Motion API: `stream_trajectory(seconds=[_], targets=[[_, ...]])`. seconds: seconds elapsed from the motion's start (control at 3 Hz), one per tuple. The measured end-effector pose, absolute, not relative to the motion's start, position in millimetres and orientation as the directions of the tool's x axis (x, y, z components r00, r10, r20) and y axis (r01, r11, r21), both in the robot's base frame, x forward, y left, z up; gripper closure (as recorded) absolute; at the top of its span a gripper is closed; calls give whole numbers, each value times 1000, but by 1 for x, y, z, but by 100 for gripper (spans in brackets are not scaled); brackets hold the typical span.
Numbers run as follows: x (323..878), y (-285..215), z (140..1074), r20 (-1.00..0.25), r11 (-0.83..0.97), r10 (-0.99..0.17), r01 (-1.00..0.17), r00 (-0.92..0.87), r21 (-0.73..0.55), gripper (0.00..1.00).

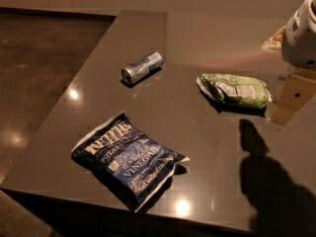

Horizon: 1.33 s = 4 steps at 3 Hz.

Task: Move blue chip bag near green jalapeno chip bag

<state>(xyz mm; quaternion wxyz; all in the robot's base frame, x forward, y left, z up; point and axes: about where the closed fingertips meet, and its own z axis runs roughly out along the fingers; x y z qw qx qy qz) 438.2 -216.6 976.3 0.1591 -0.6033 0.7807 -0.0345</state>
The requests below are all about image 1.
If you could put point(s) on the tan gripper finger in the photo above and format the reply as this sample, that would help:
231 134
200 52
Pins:
298 88

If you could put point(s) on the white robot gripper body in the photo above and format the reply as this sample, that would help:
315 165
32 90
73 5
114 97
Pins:
300 39

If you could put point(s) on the blue Kettle chip bag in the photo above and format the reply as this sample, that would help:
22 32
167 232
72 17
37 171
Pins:
124 152

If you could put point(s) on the green jalapeno chip bag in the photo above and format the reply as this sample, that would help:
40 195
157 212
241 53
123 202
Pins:
235 90

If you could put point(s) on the small snack packet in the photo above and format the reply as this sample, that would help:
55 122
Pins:
274 43

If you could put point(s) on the silver aluminium drink can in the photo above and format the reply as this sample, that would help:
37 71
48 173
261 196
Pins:
146 65

